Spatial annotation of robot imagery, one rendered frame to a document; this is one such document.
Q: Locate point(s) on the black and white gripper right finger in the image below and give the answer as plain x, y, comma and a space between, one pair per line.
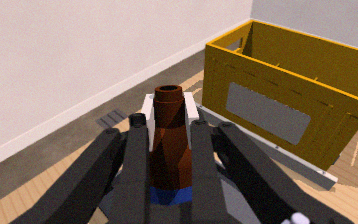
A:
272, 195

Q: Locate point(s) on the brown bottle with blue label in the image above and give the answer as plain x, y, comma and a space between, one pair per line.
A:
170, 159

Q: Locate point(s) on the yellow crate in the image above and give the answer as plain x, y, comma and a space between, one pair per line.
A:
309, 119

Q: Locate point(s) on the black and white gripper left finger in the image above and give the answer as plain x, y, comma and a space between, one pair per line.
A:
76, 194

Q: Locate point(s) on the grey rectangular tray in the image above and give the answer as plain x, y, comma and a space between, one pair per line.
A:
235, 202

